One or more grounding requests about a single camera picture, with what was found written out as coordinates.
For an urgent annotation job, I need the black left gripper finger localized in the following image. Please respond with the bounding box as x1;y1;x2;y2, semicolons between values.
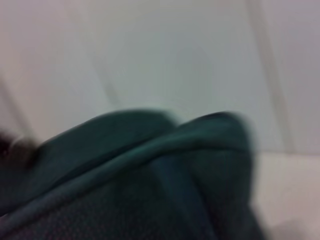
0;129;38;173

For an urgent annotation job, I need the dark teal fabric bag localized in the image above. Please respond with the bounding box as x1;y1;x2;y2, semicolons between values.
0;108;267;240

